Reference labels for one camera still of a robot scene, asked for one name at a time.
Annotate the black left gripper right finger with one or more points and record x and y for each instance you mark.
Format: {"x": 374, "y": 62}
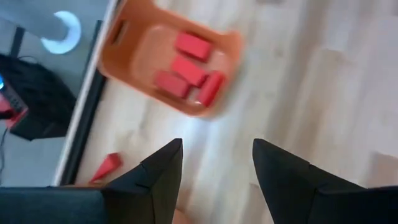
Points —
{"x": 286, "y": 186}

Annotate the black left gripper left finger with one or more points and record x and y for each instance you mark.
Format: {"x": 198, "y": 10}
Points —
{"x": 152, "y": 193}

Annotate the red rectangular block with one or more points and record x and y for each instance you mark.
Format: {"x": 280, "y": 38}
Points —
{"x": 172, "y": 84}
{"x": 189, "y": 71}
{"x": 193, "y": 46}

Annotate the red brick pair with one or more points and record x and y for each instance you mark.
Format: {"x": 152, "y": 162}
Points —
{"x": 211, "y": 88}

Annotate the small orange plastic bin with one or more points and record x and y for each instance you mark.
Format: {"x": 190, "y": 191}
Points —
{"x": 149, "y": 62}

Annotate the red battery pack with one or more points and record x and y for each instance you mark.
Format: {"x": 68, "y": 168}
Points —
{"x": 14, "y": 109}

